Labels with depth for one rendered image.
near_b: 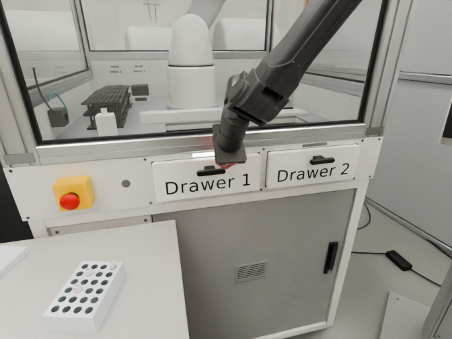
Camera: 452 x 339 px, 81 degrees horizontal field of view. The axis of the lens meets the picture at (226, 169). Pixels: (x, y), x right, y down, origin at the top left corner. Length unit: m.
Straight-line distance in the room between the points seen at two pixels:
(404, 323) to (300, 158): 1.07
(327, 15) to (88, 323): 0.59
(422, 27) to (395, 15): 1.35
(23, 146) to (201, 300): 0.72
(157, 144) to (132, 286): 0.32
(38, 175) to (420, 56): 2.12
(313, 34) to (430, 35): 1.79
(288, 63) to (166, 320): 0.47
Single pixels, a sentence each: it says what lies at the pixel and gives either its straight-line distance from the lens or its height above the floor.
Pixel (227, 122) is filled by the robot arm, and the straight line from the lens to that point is 0.51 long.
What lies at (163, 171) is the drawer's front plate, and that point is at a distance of 0.70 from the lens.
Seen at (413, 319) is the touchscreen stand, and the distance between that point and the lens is 1.67.
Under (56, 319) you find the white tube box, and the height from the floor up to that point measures 0.79.
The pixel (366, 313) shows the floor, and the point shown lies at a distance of 1.65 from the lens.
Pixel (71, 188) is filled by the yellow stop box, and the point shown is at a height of 0.90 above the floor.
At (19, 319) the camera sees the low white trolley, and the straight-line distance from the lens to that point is 0.65.
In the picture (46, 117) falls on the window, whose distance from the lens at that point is 0.73.
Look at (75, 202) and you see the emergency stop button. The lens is 0.69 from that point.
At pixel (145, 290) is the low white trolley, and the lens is 0.59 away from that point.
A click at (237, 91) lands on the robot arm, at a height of 1.13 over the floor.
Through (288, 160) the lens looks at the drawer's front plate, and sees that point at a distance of 0.77.
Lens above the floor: 1.19
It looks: 25 degrees down
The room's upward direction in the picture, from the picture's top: straight up
